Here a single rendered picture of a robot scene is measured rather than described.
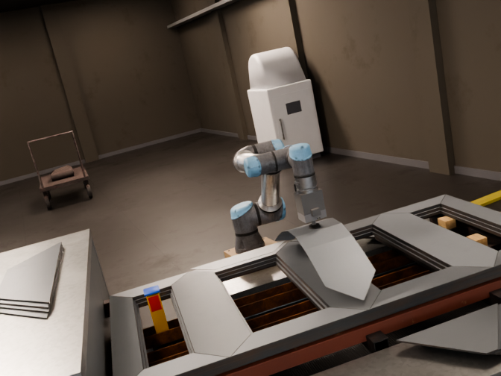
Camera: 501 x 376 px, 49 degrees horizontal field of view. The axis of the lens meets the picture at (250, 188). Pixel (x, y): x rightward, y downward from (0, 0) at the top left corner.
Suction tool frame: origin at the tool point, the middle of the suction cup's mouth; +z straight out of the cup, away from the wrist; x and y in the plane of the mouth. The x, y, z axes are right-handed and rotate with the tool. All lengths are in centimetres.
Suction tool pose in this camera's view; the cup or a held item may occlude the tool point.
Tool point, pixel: (314, 230)
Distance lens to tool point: 199.4
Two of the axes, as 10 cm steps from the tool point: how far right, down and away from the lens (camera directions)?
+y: 9.3, -2.7, 2.6
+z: 2.1, 9.5, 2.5
